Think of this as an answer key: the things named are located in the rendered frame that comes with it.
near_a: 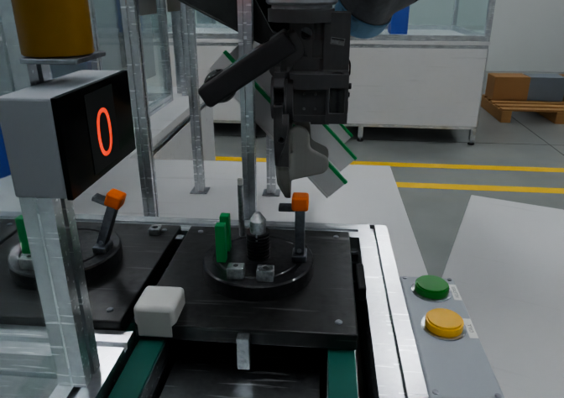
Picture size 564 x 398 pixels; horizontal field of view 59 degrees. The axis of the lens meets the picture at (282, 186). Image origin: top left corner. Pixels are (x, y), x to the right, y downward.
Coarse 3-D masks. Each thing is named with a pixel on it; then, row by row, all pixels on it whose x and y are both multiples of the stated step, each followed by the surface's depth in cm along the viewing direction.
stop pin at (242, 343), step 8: (240, 336) 52; (248, 336) 52; (240, 344) 52; (248, 344) 52; (240, 352) 52; (248, 352) 52; (240, 360) 53; (248, 360) 53; (240, 368) 53; (248, 368) 53
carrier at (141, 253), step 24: (96, 240) 67; (120, 240) 67; (144, 240) 71; (168, 240) 71; (96, 264) 61; (120, 264) 65; (144, 264) 65; (96, 288) 60; (120, 288) 60; (144, 288) 61; (96, 312) 55; (120, 312) 55
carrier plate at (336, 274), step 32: (192, 256) 67; (320, 256) 67; (192, 288) 60; (320, 288) 60; (352, 288) 60; (192, 320) 54; (224, 320) 54; (256, 320) 54; (288, 320) 54; (320, 320) 54; (352, 320) 54
